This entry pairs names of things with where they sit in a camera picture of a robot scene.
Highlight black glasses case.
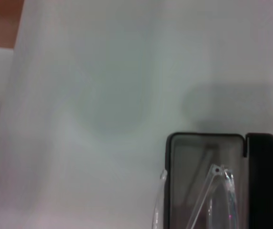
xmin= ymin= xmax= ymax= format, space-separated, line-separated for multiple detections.
xmin=164 ymin=132 xmax=273 ymax=229

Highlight clear white glasses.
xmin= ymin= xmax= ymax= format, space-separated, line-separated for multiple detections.
xmin=150 ymin=163 xmax=237 ymax=229

